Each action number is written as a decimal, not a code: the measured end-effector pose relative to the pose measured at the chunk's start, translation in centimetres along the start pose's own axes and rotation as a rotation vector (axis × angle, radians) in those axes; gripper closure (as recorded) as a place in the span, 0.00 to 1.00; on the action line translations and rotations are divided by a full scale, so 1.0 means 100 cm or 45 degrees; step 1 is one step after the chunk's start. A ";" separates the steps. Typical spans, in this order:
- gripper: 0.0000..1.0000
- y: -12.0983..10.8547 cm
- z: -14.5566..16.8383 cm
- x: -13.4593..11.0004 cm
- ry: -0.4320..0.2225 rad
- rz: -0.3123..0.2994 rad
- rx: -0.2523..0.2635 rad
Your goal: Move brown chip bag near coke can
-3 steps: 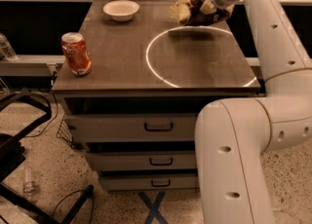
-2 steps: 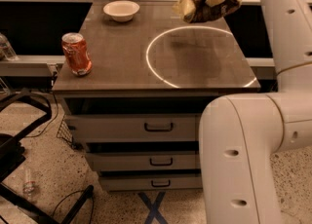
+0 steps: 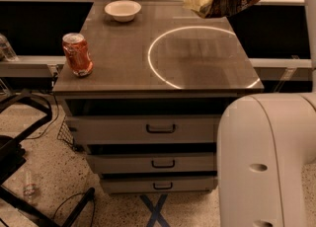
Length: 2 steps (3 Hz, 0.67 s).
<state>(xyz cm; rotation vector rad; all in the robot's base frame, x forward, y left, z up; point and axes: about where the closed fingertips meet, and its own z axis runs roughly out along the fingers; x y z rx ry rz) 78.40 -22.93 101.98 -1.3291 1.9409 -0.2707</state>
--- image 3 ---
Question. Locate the bottom grey drawer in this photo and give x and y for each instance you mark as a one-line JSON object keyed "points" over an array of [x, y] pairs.
{"points": [[203, 183]]}

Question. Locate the top grey drawer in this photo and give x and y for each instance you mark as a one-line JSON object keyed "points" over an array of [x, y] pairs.
{"points": [[143, 129]]}

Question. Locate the grey drawer cabinet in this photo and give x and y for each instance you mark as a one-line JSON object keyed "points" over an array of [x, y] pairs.
{"points": [[167, 61]]}

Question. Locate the clear plastic bottle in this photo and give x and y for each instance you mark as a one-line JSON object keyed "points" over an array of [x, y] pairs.
{"points": [[7, 53]]}

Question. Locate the white bowl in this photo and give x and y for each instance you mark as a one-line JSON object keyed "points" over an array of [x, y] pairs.
{"points": [[123, 11]]}

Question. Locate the clear bottle on floor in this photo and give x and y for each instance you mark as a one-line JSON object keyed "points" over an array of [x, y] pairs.
{"points": [[30, 187]]}

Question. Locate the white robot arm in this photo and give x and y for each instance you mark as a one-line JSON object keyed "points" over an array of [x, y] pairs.
{"points": [[263, 142]]}

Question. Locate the middle grey drawer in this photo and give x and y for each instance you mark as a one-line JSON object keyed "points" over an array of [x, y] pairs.
{"points": [[152, 163]]}

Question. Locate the grey drawer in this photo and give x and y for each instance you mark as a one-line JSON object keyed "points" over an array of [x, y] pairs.
{"points": [[152, 163], [143, 129], [203, 183]]}

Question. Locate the red coke can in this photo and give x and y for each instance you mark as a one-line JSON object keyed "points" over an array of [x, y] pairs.
{"points": [[77, 54]]}

